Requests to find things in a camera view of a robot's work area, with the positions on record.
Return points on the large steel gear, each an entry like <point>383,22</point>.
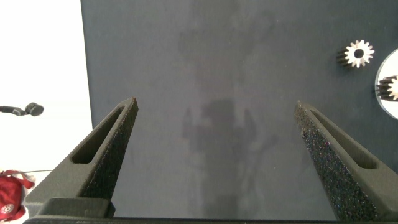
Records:
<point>392,90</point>

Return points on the small steel gear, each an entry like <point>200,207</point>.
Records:
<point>350,56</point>

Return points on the black clamp knob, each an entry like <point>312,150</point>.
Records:
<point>31,109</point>

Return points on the red cloth item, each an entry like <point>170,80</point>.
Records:
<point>11,194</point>

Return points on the round white plate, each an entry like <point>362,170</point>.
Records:
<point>387,68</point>

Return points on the dark mat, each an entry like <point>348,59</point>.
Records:
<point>217,77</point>

